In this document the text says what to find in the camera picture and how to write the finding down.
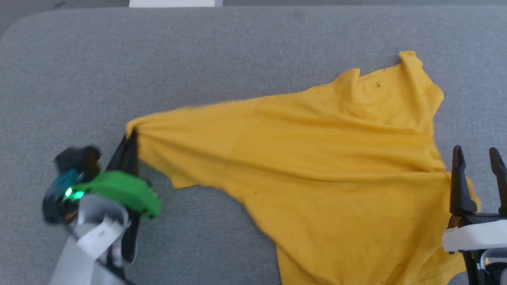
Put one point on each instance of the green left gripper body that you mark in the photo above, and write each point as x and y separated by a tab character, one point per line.
126	192

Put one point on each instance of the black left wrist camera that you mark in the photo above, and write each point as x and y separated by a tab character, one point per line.
69	174

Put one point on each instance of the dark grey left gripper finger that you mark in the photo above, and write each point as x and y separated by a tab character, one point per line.
119	158
134	156

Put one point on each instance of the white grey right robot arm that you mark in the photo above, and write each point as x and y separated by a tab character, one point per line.
489	267

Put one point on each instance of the grey fabric sofa surface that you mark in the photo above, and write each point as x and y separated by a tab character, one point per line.
237	47

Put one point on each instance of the yellow t-shirt garment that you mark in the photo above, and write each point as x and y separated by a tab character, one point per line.
317	158

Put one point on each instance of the small white box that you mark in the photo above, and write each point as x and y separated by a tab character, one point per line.
176	3

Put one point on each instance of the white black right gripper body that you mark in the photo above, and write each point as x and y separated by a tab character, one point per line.
475	235

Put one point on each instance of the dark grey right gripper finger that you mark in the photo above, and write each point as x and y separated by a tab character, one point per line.
460	186
500	178

